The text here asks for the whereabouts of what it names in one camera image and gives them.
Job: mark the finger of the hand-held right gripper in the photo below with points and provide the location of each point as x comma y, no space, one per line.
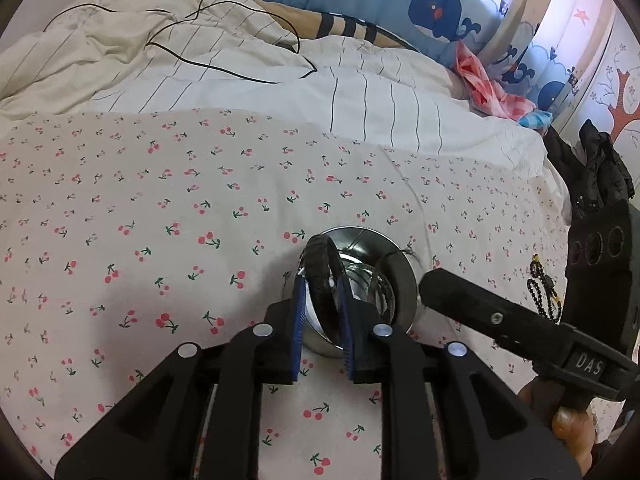
470,305

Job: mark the pink checked cloth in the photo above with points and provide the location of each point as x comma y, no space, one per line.
480,85

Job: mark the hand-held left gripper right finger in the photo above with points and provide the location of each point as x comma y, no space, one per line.
348,332

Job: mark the cherry print bedsheet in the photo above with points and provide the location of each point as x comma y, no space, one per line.
150,210

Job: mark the black garment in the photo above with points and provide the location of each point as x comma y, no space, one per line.
595,160

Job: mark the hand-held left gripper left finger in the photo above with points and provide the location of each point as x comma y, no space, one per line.
298,322

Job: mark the white striped duvet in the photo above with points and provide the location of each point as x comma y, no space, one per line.
250,95

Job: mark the blue checked cloth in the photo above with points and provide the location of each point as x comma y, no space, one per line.
535,120

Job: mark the person's right hand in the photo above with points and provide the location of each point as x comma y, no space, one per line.
570,425

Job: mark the round metal bowl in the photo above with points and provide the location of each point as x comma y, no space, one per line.
397,285

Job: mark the beige black striped pillow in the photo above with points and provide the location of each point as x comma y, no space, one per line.
300,22

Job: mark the beige curved bed frame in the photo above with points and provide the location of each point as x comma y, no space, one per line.
522,10

